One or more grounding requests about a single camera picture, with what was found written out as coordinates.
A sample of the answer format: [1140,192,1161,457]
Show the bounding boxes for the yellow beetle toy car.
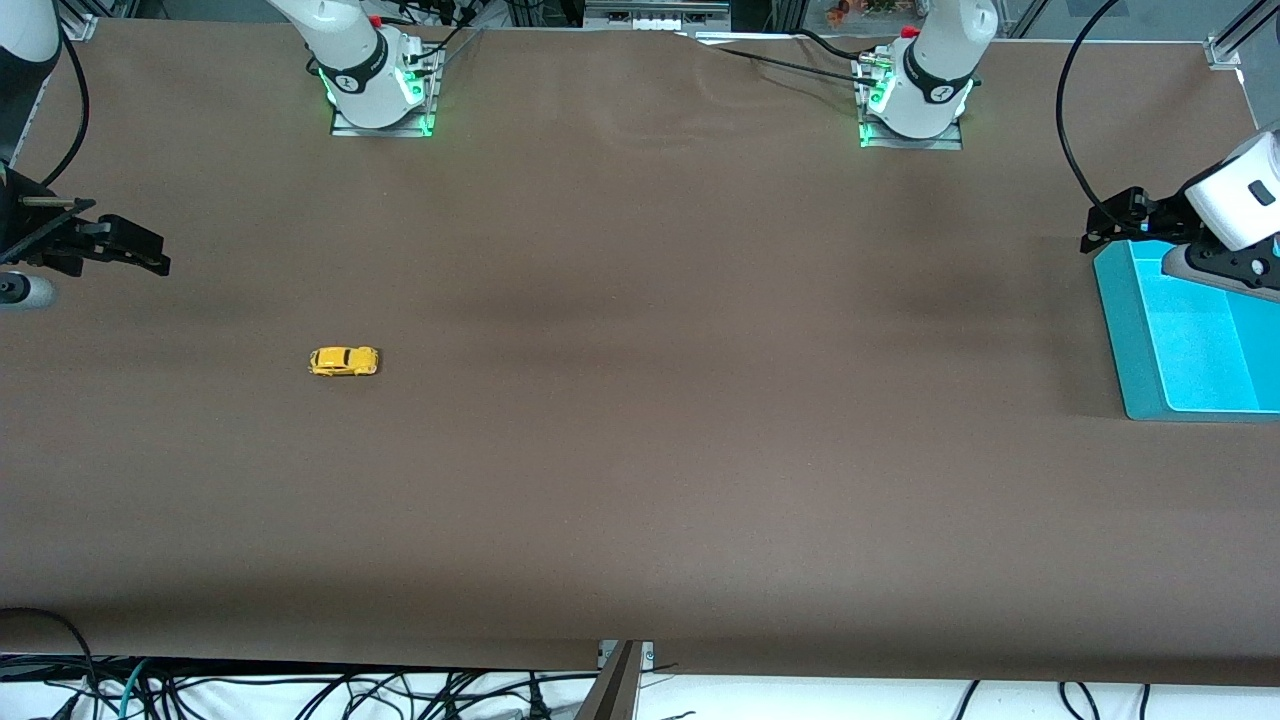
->
[308,345,381,378]

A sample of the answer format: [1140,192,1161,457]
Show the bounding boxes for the teal plastic bin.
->
[1092,238,1280,423]

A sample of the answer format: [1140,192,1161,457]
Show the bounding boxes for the orange background objects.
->
[825,0,926,26]

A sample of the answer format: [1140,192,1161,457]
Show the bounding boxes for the grey power strip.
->
[583,0,733,33]

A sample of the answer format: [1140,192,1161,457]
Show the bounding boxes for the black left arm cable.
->
[1056,0,1126,226]

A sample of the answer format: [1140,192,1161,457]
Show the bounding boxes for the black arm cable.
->
[1056,0,1126,226]
[38,25,92,191]

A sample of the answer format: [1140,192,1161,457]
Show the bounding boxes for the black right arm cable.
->
[38,25,92,191]

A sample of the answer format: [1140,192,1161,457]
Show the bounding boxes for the aluminium frame corner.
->
[1205,0,1280,71]
[55,0,101,43]

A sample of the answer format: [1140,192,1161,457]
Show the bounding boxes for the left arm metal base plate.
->
[858,55,964,151]

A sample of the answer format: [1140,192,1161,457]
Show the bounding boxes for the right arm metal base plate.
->
[330,45,438,139]

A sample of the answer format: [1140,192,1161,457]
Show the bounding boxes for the short black base cable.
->
[795,28,891,66]

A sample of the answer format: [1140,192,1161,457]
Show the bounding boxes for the black plug cables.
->
[395,0,486,79]

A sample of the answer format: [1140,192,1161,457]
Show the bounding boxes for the black looped cable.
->
[0,607,101,720]

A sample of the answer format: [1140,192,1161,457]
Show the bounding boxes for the long black base cable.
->
[688,36,881,91]

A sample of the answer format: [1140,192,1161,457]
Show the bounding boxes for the teal cable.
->
[118,658,153,720]

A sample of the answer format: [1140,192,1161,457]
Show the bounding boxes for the black cable tangle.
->
[100,660,601,720]

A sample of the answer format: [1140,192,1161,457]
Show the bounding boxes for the metal table edge bracket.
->
[573,640,656,720]

